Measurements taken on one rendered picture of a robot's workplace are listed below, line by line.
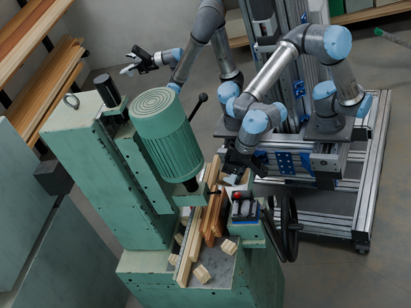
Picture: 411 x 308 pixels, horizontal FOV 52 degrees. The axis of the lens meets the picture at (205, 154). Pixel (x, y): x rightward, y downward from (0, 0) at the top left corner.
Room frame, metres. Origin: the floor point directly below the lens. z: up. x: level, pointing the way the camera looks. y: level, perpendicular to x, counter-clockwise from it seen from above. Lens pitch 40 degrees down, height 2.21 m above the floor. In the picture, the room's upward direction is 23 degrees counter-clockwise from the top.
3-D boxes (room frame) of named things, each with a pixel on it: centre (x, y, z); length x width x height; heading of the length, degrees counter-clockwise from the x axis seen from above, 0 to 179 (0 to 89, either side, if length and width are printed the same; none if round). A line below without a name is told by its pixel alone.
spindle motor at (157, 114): (1.21, 0.10, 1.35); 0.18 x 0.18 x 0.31
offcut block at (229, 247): (1.00, 0.05, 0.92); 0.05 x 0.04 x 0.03; 35
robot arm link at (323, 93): (1.52, -0.63, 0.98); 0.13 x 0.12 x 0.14; 33
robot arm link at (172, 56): (2.06, -0.04, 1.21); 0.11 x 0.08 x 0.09; 67
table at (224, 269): (1.13, 0.02, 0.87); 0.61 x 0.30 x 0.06; 154
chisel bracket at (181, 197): (1.22, 0.12, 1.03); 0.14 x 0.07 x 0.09; 64
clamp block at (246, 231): (1.09, -0.06, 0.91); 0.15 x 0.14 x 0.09; 154
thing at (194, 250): (1.25, 0.08, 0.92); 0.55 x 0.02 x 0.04; 154
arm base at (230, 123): (1.83, -0.23, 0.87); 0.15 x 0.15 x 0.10
